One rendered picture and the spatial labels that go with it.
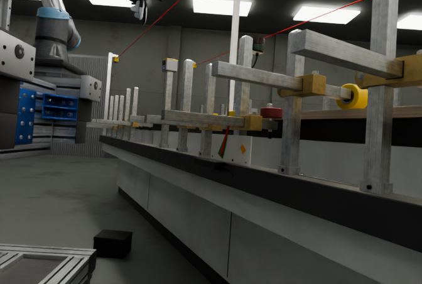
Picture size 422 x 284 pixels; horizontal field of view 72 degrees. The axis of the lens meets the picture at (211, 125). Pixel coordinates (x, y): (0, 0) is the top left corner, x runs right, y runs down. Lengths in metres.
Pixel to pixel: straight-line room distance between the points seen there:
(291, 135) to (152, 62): 7.39
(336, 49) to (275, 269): 0.94
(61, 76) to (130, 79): 6.86
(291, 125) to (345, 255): 0.34
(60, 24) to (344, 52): 1.12
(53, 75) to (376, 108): 1.11
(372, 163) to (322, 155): 0.37
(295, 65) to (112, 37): 7.83
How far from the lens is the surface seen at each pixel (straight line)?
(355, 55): 0.55
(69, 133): 1.25
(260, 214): 0.97
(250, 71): 0.70
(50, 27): 1.37
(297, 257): 1.17
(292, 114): 0.84
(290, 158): 0.84
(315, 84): 0.80
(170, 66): 1.73
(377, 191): 0.68
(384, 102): 0.69
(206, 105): 1.24
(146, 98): 7.95
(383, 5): 0.74
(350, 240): 0.76
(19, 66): 0.86
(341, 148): 1.00
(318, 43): 0.48
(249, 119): 0.97
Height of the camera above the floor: 0.80
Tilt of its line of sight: 2 degrees up
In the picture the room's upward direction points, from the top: 4 degrees clockwise
